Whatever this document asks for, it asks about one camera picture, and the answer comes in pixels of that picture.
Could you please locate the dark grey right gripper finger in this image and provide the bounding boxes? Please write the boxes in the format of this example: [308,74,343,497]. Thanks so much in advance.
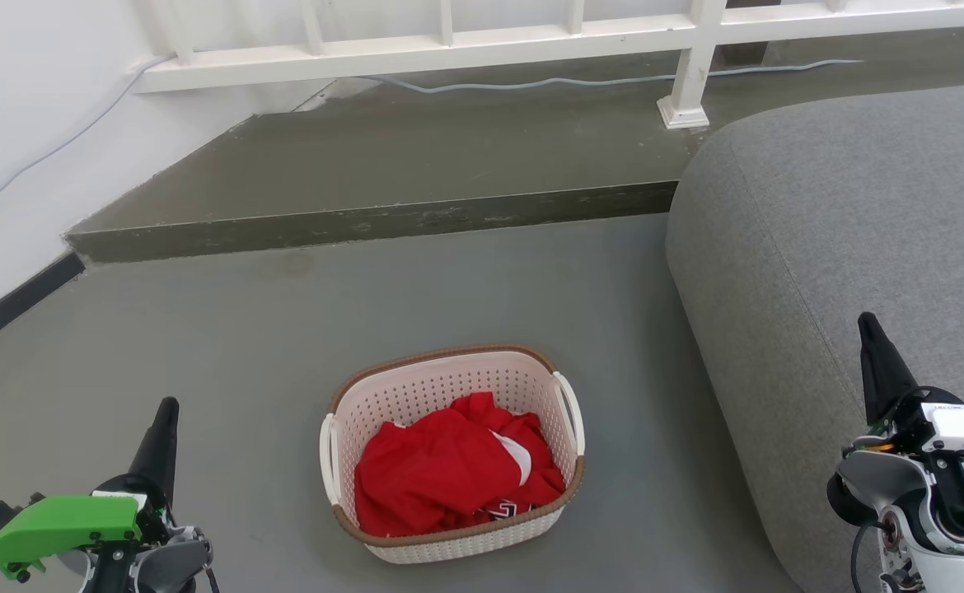
[858,312,920,426]

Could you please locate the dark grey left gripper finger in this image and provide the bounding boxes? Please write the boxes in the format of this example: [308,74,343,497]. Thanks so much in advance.
[128,397,180,505]

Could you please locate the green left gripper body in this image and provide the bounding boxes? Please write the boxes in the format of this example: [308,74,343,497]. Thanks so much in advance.
[0,474,178,581]

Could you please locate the cream perforated plastic laundry basket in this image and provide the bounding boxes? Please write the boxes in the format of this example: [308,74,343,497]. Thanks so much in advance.
[319,344,587,565]

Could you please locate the grey fabric sofa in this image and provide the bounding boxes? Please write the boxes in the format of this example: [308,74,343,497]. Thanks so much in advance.
[665,80,964,593]

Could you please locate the black baseboard strip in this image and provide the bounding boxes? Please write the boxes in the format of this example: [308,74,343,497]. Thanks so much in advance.
[0,250,87,363]

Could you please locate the red jersey garment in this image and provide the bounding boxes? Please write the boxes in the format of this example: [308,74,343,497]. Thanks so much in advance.
[353,392,567,538]

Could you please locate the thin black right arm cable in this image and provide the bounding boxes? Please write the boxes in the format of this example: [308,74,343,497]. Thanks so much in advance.
[849,519,888,593]

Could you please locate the thin white wall cable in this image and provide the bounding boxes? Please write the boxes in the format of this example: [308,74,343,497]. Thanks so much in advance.
[0,53,175,229]

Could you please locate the light grey floor cable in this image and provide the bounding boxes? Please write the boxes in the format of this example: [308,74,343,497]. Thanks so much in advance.
[361,58,863,94]

